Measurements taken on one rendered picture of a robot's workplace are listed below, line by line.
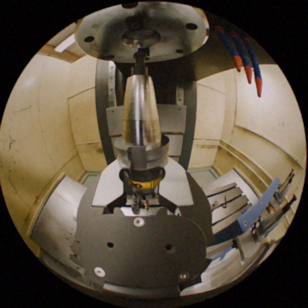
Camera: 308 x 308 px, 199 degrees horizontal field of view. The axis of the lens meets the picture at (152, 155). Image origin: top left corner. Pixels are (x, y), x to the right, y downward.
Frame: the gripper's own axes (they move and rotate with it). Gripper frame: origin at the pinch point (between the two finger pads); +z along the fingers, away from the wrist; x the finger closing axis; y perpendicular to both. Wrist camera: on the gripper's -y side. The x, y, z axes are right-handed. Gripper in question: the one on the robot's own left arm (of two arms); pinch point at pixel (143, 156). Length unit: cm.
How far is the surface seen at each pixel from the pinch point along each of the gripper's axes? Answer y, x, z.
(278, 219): 3.5, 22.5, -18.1
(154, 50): -16.4, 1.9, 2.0
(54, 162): 25, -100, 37
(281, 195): 7.2, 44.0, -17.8
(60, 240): 59, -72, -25
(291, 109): -38, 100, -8
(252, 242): 9.8, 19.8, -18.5
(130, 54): -16.3, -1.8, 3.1
